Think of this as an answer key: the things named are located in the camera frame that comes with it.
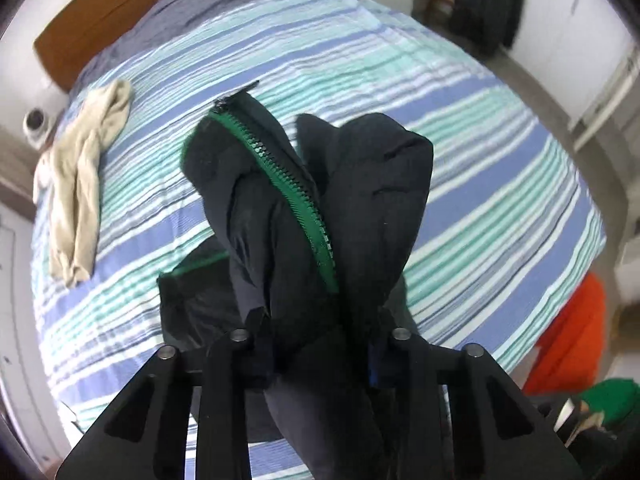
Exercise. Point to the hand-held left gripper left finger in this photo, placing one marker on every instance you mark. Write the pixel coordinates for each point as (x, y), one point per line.
(235, 360)

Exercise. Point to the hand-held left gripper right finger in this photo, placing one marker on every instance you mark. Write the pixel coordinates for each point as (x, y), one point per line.
(374, 367)

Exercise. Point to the black puffer jacket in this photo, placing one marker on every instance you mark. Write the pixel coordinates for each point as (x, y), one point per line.
(360, 185)

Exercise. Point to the green knitted cloth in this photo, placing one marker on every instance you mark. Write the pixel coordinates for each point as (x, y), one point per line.
(612, 400)

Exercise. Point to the orange cloth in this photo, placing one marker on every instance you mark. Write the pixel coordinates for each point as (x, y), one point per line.
(570, 340)

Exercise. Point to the bed with striped sheet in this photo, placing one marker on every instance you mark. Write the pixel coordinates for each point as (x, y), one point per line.
(475, 170)

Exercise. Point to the beige garment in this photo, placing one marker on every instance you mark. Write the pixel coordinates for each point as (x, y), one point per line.
(80, 185)

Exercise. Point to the grey-blue duvet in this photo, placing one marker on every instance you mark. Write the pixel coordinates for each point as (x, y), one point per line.
(225, 2)

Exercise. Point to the wooden headboard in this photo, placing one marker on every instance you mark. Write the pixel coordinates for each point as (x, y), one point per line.
(100, 25)

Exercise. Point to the wooden stool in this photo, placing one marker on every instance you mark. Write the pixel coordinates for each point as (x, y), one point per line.
(442, 2)

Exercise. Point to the white wardrobe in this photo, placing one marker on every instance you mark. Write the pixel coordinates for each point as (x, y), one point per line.
(575, 25)

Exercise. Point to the white round camera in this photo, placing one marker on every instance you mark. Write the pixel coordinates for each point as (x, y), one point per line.
(36, 124)

